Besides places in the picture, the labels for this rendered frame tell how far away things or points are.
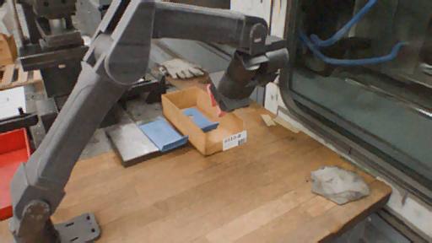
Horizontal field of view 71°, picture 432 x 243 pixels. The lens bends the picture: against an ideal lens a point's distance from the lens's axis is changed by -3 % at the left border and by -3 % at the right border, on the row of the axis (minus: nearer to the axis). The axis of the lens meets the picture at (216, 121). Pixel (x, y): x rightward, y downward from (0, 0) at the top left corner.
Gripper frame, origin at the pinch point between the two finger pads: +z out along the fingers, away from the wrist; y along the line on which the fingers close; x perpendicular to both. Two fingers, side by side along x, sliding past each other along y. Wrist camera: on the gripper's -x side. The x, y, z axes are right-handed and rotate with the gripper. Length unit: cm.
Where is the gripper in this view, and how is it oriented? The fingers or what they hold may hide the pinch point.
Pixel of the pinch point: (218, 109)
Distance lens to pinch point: 78.4
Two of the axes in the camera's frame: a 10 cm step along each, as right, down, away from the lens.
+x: -8.5, 2.6, -4.6
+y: -4.4, -8.3, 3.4
